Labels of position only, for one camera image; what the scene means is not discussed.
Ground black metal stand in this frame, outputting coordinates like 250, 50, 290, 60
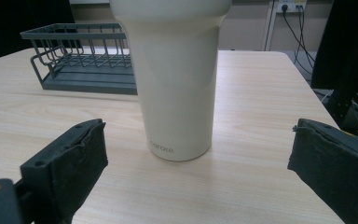
325, 18, 358, 132

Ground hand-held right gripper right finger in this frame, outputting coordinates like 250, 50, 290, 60
287, 118, 358, 224

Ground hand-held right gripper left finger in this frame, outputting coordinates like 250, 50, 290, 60
20, 118, 109, 224

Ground cream tumbler cup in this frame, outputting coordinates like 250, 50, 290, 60
109, 0, 233, 162

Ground white wall socket strip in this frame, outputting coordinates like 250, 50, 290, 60
275, 0, 308, 14

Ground black cable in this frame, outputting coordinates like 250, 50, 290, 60
281, 4, 315, 63
293, 6, 313, 76

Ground dark grey wire rack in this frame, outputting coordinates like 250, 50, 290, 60
20, 22, 138, 96

